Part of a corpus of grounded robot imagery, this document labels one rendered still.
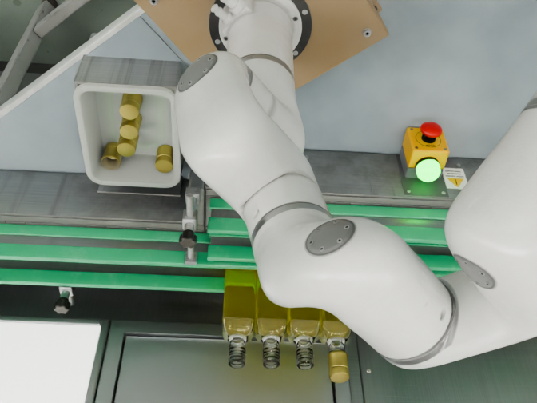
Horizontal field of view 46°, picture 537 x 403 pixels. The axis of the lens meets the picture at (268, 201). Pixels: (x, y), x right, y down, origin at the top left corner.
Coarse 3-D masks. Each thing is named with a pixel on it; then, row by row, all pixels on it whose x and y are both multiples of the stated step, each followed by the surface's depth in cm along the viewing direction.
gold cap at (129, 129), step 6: (126, 120) 113; (132, 120) 113; (138, 120) 114; (120, 126) 113; (126, 126) 112; (132, 126) 112; (138, 126) 114; (120, 132) 113; (126, 132) 113; (132, 132) 113; (138, 132) 113; (132, 138) 114
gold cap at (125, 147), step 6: (120, 138) 116; (126, 138) 116; (138, 138) 119; (120, 144) 115; (126, 144) 115; (132, 144) 115; (120, 150) 116; (126, 150) 116; (132, 150) 116; (126, 156) 117
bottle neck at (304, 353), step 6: (300, 342) 109; (306, 342) 109; (300, 348) 108; (306, 348) 108; (300, 354) 107; (306, 354) 107; (312, 354) 108; (300, 360) 107; (306, 360) 106; (312, 360) 107; (300, 366) 108; (306, 366) 108; (312, 366) 107
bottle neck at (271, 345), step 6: (270, 336) 109; (264, 342) 109; (270, 342) 108; (276, 342) 109; (264, 348) 108; (270, 348) 108; (276, 348) 108; (264, 354) 107; (270, 354) 107; (276, 354) 107; (264, 360) 107; (270, 360) 106; (276, 360) 106; (264, 366) 107; (270, 366) 108; (276, 366) 107
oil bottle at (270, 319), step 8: (256, 272) 120; (256, 280) 119; (256, 288) 117; (256, 296) 115; (264, 296) 113; (256, 304) 114; (264, 304) 112; (272, 304) 112; (256, 312) 112; (264, 312) 111; (272, 312) 111; (280, 312) 111; (256, 320) 111; (264, 320) 110; (272, 320) 110; (280, 320) 110; (256, 328) 111; (264, 328) 109; (272, 328) 109; (280, 328) 109; (256, 336) 112; (264, 336) 110; (280, 336) 110
